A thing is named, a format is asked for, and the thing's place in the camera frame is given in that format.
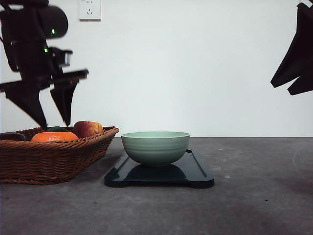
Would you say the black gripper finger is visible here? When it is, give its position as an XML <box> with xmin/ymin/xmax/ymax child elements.
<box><xmin>287</xmin><ymin>72</ymin><xmax>313</xmax><ymax>95</ymax></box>
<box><xmin>270</xmin><ymin>3</ymin><xmax>313</xmax><ymax>88</ymax></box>

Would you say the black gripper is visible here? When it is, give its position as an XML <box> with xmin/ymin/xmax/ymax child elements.
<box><xmin>0</xmin><ymin>38</ymin><xmax>89</xmax><ymax>129</ymax></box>

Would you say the pale green ceramic bowl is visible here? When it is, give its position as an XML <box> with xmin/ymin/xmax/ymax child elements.
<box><xmin>121</xmin><ymin>131</ymin><xmax>191</xmax><ymax>167</ymax></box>

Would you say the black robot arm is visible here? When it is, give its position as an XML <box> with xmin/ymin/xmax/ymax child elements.
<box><xmin>0</xmin><ymin>0</ymin><xmax>89</xmax><ymax>129</ymax></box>

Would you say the brown wicker basket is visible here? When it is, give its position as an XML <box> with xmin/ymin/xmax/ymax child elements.
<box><xmin>0</xmin><ymin>126</ymin><xmax>119</xmax><ymax>185</ymax></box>

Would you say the green fruit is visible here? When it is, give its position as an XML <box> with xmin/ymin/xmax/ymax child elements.
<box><xmin>47</xmin><ymin>126</ymin><xmax>68</xmax><ymax>132</ymax></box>

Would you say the orange fruit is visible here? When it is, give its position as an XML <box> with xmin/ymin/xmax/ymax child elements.
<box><xmin>31</xmin><ymin>131</ymin><xmax>79</xmax><ymax>142</ymax></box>

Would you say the red yellow apple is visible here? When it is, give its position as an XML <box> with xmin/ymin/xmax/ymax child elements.
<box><xmin>73</xmin><ymin>121</ymin><xmax>104</xmax><ymax>138</ymax></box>

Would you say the dark purple fruit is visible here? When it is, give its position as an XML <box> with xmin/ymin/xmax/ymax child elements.
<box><xmin>0</xmin><ymin>132</ymin><xmax>25</xmax><ymax>141</ymax></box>

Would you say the dark teal rectangular tray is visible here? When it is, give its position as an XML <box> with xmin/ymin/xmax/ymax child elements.
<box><xmin>104</xmin><ymin>149</ymin><xmax>215</xmax><ymax>188</ymax></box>

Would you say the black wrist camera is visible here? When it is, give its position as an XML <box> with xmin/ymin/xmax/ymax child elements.
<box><xmin>48</xmin><ymin>47</ymin><xmax>73</xmax><ymax>67</ymax></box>

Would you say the white wall socket left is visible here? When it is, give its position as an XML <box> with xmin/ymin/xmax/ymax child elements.
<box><xmin>78</xmin><ymin>0</ymin><xmax>101</xmax><ymax>24</ymax></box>

